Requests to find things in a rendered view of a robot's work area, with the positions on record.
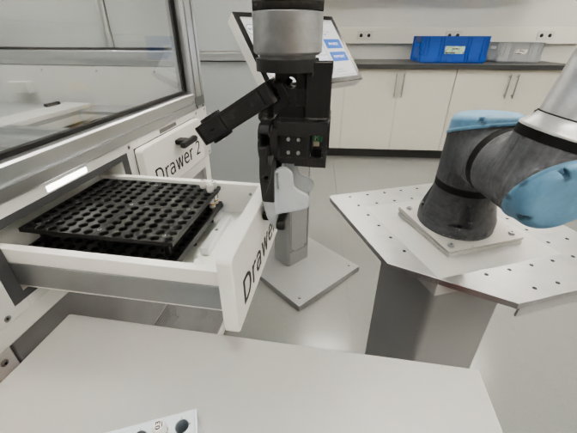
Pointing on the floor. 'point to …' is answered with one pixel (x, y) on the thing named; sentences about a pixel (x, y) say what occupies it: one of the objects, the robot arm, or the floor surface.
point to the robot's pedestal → (435, 298)
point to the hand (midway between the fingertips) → (273, 213)
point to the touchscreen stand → (303, 262)
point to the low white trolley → (230, 386)
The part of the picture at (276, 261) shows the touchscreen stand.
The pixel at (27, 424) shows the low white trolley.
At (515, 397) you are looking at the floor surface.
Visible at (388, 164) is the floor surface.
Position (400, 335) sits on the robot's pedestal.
